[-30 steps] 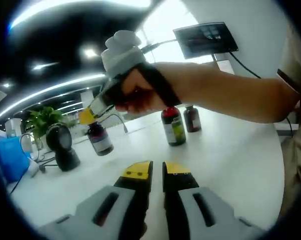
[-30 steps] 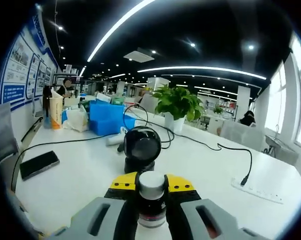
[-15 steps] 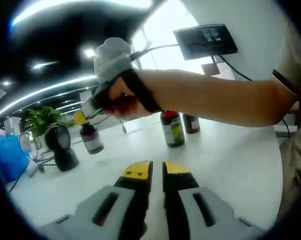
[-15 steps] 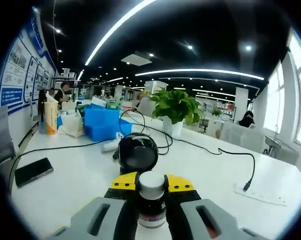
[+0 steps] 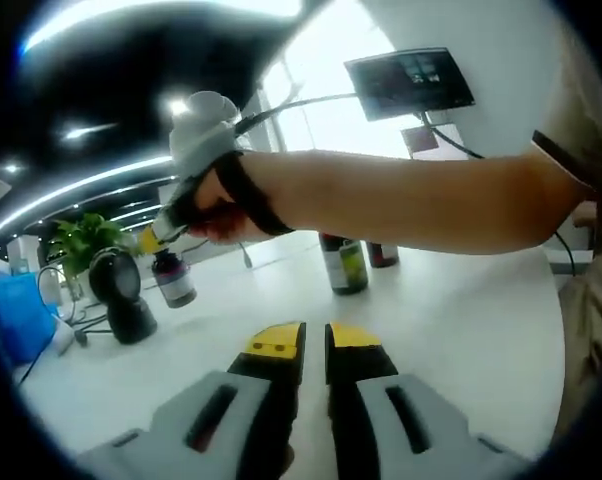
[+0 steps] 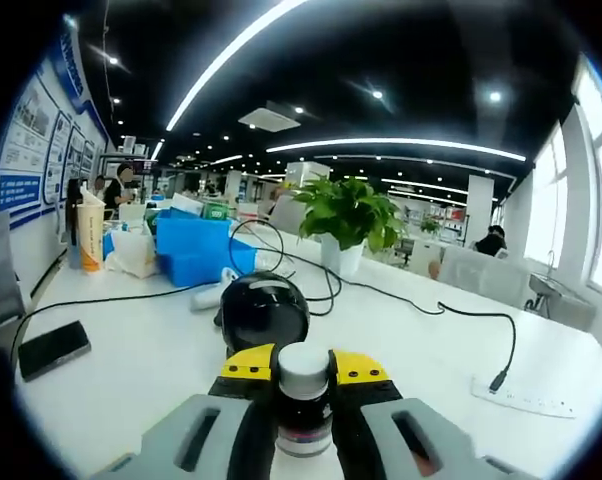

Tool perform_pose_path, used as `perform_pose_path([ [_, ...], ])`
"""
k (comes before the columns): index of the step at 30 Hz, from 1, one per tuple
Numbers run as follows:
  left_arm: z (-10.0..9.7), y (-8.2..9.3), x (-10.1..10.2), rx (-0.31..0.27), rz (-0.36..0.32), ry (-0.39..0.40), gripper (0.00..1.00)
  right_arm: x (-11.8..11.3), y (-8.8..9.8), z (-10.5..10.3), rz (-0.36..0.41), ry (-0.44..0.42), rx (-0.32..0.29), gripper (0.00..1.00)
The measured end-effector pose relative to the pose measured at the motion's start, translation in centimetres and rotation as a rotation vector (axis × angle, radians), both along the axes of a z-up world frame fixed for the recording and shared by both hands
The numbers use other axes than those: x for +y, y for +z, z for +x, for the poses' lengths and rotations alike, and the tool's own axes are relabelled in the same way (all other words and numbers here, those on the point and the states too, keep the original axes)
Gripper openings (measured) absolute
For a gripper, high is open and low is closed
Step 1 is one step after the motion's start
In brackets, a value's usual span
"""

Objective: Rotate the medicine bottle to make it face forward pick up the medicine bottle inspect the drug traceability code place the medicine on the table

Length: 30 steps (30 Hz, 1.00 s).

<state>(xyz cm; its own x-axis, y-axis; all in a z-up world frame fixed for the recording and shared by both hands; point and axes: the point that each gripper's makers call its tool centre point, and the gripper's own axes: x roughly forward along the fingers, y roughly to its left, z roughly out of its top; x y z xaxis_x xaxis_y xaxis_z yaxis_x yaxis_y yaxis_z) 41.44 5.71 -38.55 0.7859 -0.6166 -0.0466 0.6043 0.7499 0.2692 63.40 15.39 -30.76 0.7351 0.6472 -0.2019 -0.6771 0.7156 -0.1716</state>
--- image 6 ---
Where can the orange white carton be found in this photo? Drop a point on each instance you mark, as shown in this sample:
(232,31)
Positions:
(91,235)

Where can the white desk partition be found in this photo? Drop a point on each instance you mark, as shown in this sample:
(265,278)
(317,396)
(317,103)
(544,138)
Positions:
(481,275)

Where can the ceiling air conditioner panel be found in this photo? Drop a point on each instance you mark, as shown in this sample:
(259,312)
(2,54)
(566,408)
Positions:
(269,117)

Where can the green potted plant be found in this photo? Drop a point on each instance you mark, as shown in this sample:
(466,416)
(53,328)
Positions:
(348,210)

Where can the steel sink with faucet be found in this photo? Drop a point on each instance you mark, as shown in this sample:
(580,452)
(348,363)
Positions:
(561,300)

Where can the black barcode scanner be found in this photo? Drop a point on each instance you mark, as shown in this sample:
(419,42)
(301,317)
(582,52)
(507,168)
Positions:
(263,310)

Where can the white plastic bag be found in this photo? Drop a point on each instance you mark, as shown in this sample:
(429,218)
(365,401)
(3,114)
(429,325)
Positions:
(131,252)

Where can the small dark medicine bottle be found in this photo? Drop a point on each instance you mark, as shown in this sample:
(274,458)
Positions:
(303,405)

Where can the white power adapter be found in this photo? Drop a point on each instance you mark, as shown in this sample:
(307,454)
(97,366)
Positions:
(211,295)

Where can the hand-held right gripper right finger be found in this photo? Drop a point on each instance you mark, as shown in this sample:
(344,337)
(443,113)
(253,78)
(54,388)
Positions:
(376,420)

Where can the green white box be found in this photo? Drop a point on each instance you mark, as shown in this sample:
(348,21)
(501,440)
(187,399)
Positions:
(218,210)

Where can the black smartphone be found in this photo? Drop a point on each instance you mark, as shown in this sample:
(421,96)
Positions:
(53,350)

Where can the white table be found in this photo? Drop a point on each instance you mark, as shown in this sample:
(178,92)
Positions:
(456,340)

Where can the blue white wall posters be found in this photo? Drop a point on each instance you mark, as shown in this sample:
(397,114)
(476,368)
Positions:
(46,150)

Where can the blue plastic crate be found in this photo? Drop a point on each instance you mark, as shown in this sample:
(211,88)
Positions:
(196,245)

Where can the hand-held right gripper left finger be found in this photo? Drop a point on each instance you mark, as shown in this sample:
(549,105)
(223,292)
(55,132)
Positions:
(216,425)

